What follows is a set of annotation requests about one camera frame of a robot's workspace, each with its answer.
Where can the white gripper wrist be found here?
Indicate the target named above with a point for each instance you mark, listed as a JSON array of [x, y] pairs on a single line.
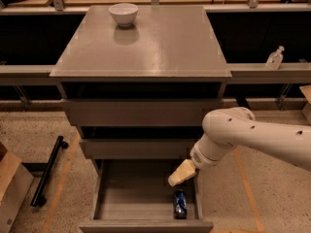
[[200, 157]]

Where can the blue pepsi can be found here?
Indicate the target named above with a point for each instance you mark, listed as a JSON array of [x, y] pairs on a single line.
[[180, 204]]

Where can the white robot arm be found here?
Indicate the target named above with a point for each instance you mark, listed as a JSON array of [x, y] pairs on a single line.
[[225, 129]]

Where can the grey middle drawer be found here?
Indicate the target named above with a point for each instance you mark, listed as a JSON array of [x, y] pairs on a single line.
[[136, 149]]

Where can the grey drawer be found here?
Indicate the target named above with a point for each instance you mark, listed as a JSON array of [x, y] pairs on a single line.
[[118, 113], [136, 149]]

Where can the open bottom drawer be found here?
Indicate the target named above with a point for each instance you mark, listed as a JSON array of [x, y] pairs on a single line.
[[134, 196]]

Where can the grey drawer cabinet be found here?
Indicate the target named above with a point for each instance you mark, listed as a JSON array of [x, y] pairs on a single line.
[[165, 38]]

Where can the grey top drawer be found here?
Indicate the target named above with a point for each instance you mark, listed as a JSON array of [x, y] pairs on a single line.
[[118, 113]]

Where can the clear sanitizer pump bottle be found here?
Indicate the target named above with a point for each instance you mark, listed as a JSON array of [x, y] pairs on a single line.
[[275, 59]]

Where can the black metal bar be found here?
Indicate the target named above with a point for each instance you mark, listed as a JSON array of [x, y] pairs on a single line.
[[39, 199]]

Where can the white ceramic bowl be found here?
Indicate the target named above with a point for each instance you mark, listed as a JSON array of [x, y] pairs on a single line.
[[123, 14]]

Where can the cardboard box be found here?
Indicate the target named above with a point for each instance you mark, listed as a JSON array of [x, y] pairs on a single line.
[[15, 181]]

